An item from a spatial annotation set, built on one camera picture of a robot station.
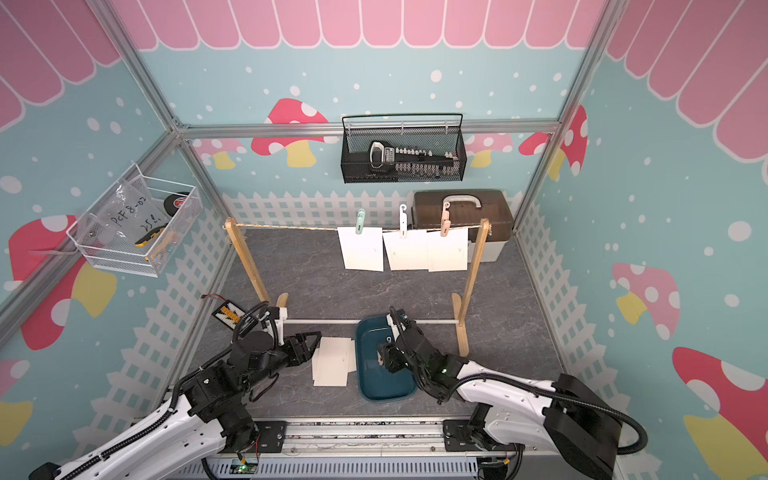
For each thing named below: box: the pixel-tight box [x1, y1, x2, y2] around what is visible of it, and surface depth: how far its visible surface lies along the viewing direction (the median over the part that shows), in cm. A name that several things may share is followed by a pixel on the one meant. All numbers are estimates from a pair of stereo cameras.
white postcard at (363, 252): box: [337, 227, 384, 272], surface depth 66 cm
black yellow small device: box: [211, 300, 258, 337], surface depth 96 cm
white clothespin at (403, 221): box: [400, 204, 407, 239], surface depth 61 cm
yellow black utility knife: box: [134, 222, 169, 247], surface depth 68 cm
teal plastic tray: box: [355, 314, 417, 399], surface depth 85 cm
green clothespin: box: [355, 208, 366, 235], surface depth 60 cm
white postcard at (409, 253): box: [382, 229, 429, 271], surface depth 67 cm
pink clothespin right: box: [441, 202, 451, 237], surface depth 60 cm
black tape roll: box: [164, 192, 190, 217], surface depth 82 cm
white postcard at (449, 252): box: [426, 228, 469, 272], surface depth 67 cm
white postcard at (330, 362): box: [312, 337, 351, 386], surface depth 87 cm
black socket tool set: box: [368, 140, 461, 179], surface depth 91 cm
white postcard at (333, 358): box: [312, 336, 357, 386], surface depth 87 cm
